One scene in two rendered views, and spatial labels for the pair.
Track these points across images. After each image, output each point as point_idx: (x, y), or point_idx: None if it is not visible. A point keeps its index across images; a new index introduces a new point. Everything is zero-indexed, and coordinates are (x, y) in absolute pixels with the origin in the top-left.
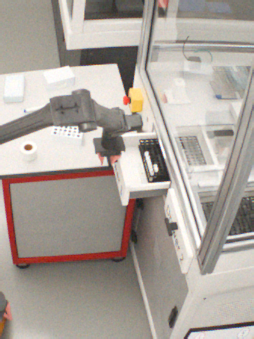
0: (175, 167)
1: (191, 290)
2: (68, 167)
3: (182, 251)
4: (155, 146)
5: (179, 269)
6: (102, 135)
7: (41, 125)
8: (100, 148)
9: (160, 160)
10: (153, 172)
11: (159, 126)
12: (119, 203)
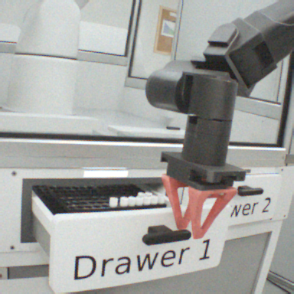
0: (176, 144)
1: (284, 214)
2: None
3: (266, 194)
4: (80, 197)
5: (229, 260)
6: (227, 126)
7: None
8: (232, 167)
9: (115, 195)
10: (162, 195)
11: (76, 144)
12: None
